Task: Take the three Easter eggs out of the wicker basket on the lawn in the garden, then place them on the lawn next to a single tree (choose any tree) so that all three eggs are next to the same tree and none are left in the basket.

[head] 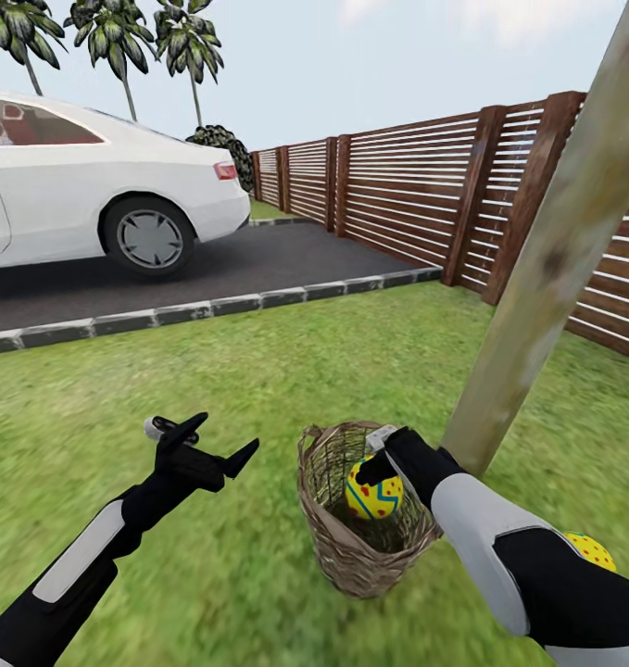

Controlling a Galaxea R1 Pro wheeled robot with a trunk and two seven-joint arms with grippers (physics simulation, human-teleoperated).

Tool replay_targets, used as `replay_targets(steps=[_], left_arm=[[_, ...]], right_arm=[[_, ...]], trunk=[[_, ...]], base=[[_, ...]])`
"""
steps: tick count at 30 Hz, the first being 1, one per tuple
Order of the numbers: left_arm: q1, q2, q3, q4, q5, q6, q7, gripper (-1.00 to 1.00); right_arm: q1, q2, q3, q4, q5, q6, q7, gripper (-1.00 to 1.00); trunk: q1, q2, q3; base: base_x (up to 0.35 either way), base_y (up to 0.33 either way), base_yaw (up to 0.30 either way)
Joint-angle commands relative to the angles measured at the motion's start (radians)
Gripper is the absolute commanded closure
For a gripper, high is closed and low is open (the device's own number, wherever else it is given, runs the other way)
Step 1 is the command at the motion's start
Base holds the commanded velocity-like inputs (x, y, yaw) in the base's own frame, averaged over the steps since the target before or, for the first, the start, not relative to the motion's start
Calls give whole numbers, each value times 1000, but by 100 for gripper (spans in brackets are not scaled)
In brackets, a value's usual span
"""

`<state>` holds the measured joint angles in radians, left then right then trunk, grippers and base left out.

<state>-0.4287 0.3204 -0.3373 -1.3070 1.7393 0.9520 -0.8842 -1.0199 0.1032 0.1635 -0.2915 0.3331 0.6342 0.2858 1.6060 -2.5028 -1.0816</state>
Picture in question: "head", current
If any wicker basket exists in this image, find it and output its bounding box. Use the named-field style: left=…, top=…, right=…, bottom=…
left=297, top=420, right=443, bottom=600

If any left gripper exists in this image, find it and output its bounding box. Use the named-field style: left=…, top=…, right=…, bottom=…
left=141, top=412, right=259, bottom=514

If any easter egg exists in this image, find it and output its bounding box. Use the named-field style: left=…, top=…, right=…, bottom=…
left=345, top=453, right=405, bottom=522
left=561, top=533, right=617, bottom=572

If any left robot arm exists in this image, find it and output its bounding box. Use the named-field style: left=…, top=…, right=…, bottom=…
left=0, top=412, right=259, bottom=667

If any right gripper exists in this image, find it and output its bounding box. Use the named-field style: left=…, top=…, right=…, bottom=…
left=356, top=448, right=402, bottom=485

